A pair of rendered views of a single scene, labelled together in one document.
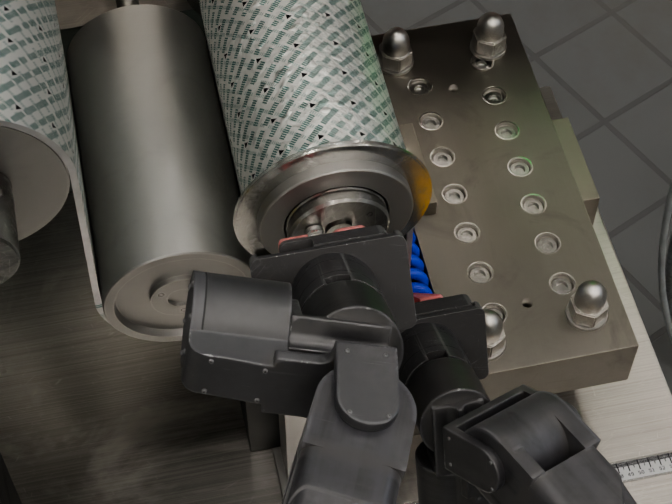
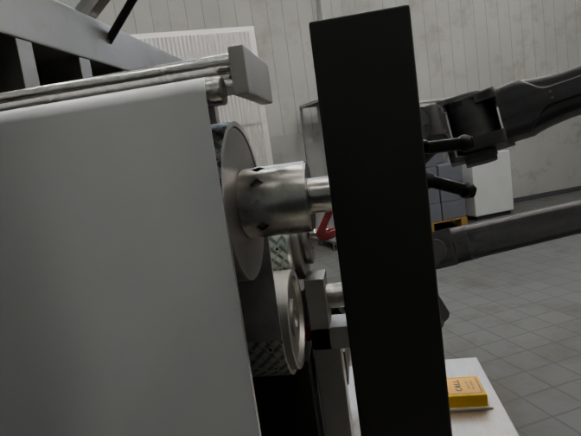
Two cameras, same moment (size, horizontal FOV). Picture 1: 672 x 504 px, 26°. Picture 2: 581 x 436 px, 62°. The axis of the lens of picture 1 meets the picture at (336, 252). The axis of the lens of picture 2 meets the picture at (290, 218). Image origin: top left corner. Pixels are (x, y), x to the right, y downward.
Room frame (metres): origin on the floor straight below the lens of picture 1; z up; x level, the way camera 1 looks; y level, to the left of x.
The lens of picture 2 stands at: (0.38, 0.65, 1.38)
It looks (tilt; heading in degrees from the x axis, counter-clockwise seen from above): 8 degrees down; 291
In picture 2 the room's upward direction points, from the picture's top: 8 degrees counter-clockwise
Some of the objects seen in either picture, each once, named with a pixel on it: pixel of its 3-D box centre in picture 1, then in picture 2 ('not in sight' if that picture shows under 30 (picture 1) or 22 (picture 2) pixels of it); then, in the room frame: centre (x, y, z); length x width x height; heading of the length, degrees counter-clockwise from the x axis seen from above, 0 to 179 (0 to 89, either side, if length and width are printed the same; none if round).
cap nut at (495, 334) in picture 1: (486, 329); not in sight; (0.64, -0.13, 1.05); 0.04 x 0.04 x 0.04
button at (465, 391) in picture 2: not in sight; (462, 391); (0.43, -0.20, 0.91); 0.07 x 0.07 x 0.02; 12
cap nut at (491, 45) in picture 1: (490, 31); not in sight; (0.99, -0.15, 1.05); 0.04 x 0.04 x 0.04
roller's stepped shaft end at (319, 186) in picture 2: not in sight; (343, 191); (0.49, 0.23, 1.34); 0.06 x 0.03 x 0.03; 12
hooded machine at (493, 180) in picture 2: not in sight; (480, 170); (0.28, -7.19, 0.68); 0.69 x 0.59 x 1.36; 36
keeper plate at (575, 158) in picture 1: (568, 192); not in sight; (0.85, -0.23, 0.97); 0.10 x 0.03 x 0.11; 12
